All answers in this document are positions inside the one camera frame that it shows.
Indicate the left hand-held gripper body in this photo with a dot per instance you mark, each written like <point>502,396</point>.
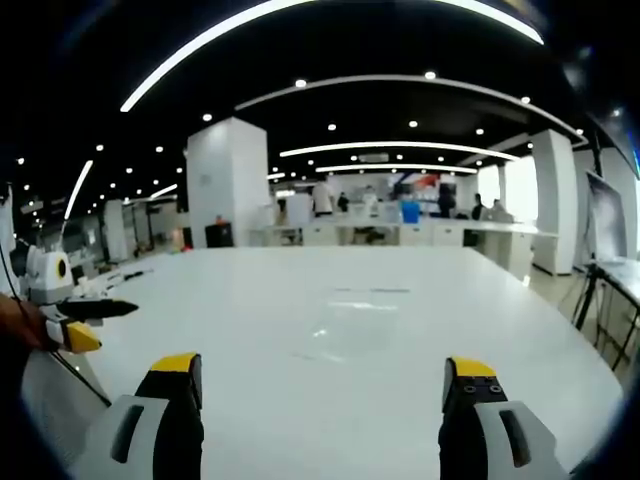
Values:
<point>45,280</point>

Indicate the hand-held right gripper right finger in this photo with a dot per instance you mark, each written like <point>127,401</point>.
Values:
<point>470,430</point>

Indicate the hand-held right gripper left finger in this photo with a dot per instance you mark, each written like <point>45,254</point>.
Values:
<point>165,425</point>

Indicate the clear resealable bag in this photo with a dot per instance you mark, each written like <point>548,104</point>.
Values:
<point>355,322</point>

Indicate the person's left hand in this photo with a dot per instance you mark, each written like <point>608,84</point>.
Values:
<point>20,320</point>

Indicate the small white items on table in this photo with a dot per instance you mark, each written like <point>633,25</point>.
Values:
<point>100,282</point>

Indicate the black box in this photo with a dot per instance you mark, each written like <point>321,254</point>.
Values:
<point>219,235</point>

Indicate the white square pillar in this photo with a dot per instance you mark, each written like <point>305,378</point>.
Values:
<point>227,182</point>
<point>555,200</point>

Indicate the long white counter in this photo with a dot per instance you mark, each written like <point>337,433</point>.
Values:
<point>400,235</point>

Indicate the side table with black legs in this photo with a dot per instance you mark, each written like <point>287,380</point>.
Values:
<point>617,280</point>

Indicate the blue container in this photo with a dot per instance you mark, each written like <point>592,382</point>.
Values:
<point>410,211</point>

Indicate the display board on stand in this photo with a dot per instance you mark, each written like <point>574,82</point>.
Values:
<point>607,220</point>

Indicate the curved ceiling light strip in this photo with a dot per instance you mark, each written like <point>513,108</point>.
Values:
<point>210,40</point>

